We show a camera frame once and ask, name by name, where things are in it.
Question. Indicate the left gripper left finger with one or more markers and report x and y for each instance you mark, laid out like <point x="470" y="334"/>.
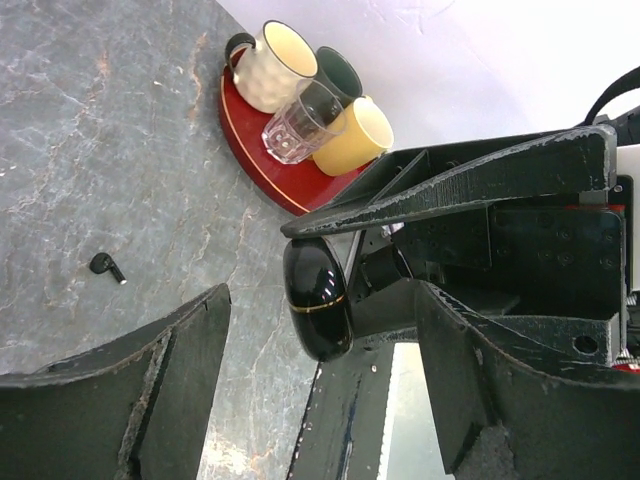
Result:
<point x="137" y="407"/>

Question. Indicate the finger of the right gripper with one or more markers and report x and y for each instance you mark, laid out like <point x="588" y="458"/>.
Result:
<point x="572" y="162"/>
<point x="388" y="315"/>

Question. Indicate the clear glass cup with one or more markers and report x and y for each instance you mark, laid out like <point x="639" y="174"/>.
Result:
<point x="305" y="124"/>

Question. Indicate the cream cup with handle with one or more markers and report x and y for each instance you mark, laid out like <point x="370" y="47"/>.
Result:
<point x="368" y="133"/>

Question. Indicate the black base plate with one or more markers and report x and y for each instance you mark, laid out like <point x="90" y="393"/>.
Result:
<point x="342" y="428"/>

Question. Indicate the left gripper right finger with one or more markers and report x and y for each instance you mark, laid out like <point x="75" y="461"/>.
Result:
<point x="506" y="407"/>

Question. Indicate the dark green cup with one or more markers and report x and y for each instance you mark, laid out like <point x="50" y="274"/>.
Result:
<point x="338" y="75"/>

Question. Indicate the black earbud charging case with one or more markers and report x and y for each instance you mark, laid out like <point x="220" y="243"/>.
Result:
<point x="316" y="292"/>

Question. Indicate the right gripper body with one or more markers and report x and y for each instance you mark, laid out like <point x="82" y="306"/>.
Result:
<point x="547" y="256"/>

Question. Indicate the cream mug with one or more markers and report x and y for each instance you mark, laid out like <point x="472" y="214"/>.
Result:
<point x="267" y="68"/>

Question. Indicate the black earbud right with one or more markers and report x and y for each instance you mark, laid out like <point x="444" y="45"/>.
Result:
<point x="102" y="262"/>

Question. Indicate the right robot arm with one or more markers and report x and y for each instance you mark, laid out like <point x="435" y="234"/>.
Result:
<point x="401" y="169"/>

